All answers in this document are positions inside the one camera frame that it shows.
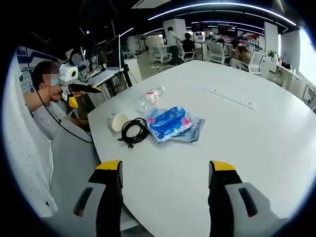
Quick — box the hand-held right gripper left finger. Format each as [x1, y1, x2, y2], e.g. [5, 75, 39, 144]
[53, 159, 123, 237]

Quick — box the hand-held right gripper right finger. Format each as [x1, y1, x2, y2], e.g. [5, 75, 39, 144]
[208, 159, 292, 237]

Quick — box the white paper cup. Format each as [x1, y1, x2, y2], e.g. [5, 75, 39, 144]
[107, 112, 128, 132]

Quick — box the clear plastic water bottle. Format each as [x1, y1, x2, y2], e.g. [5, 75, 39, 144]
[137, 85, 165, 113]

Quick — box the clear printed plastic bag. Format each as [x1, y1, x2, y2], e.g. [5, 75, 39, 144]
[172, 115, 206, 144]

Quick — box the blue tissue pack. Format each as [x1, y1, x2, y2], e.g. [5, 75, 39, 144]
[146, 106, 194, 144]

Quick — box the person's left hand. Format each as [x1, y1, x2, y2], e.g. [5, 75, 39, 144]
[48, 83, 64, 102]

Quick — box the white mesh office chair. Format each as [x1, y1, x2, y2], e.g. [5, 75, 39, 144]
[120, 206, 149, 232]

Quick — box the white table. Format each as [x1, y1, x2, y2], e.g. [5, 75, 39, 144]
[86, 59, 316, 237]

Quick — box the open laptop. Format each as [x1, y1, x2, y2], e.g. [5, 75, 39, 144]
[86, 34, 124, 87]

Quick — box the black stand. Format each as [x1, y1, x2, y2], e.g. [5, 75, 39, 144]
[120, 63, 134, 88]

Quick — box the person's white dotted shirt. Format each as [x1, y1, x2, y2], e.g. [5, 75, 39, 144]
[2, 49, 59, 218]

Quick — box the white office desk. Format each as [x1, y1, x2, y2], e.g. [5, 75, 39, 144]
[276, 63, 310, 97]

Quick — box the long ceiling light strip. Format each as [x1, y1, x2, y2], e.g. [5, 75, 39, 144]
[147, 2, 297, 26]

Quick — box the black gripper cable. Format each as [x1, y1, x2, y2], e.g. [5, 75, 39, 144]
[36, 90, 95, 144]

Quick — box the wall poster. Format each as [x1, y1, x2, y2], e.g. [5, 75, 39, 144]
[16, 46, 58, 92]

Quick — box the white table cable cover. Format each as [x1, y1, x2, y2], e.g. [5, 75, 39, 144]
[203, 86, 257, 111]

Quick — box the dark wall screen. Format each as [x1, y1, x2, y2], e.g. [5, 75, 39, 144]
[217, 24, 238, 38]

